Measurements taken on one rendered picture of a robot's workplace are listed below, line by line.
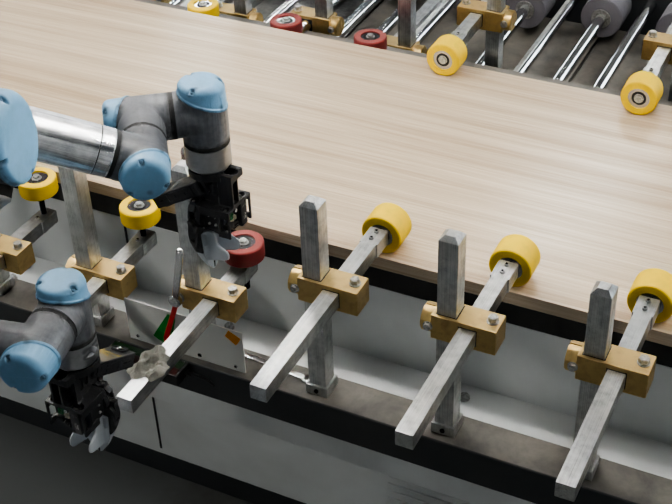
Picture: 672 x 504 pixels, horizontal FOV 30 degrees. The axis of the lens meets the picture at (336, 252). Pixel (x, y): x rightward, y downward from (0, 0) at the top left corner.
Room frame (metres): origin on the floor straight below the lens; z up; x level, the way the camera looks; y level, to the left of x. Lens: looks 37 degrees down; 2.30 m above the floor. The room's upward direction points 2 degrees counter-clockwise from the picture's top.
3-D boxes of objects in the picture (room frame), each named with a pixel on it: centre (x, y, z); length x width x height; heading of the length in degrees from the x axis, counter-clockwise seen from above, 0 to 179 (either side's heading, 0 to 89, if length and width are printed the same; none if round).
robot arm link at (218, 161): (1.72, 0.20, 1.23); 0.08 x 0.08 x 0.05
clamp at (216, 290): (1.83, 0.24, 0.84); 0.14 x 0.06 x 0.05; 63
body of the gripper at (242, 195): (1.71, 0.19, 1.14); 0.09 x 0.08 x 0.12; 62
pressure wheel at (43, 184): (2.16, 0.61, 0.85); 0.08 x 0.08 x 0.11
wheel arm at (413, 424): (1.56, -0.21, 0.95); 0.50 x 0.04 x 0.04; 153
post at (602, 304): (1.49, -0.41, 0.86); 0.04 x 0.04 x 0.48; 63
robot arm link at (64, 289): (1.46, 0.41, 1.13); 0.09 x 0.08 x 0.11; 165
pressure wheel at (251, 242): (1.91, 0.17, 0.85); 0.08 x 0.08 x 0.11
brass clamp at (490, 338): (1.60, -0.21, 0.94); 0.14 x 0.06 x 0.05; 63
